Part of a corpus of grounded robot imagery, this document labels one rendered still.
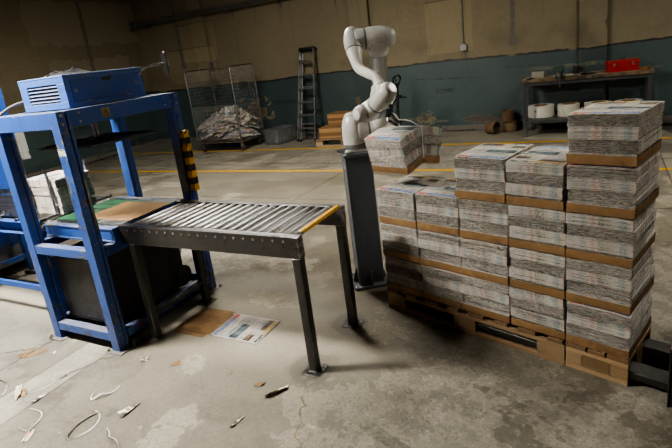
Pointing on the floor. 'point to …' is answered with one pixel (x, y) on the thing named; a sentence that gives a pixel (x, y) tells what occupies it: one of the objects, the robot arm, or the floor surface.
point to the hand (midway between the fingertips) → (403, 108)
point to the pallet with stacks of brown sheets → (332, 129)
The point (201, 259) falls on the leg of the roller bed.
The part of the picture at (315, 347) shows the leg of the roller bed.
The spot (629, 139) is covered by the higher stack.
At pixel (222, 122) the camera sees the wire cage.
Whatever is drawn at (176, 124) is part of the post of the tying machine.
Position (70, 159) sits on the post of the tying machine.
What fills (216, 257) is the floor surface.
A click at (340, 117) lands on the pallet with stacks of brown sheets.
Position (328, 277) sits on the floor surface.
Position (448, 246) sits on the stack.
